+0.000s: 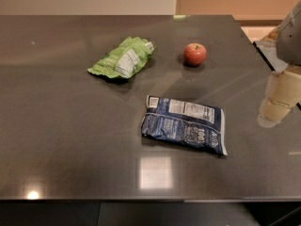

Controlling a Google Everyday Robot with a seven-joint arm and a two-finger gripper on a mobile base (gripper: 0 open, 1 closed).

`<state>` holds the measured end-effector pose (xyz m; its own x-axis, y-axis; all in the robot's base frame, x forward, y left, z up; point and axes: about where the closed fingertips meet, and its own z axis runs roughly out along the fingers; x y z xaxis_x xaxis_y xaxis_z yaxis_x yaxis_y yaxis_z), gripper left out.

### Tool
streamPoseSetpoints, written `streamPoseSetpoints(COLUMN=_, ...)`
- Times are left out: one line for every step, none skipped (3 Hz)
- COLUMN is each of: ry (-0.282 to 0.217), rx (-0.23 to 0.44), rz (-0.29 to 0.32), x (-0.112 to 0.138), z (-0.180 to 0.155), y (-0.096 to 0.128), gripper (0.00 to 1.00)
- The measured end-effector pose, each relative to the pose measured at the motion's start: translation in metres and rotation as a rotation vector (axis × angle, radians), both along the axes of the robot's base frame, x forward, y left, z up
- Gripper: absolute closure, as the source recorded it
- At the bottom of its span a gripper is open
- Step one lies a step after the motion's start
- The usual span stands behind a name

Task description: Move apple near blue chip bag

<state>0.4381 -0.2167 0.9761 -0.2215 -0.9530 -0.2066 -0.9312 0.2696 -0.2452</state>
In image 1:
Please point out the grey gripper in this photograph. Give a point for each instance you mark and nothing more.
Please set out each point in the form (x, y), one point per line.
(291, 42)

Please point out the red apple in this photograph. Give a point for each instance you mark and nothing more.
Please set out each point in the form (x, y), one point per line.
(194, 54)

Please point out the blue chip bag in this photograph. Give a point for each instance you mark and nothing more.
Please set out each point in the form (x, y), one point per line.
(188, 124)

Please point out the green chip bag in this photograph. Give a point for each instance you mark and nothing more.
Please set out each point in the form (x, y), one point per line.
(128, 59)

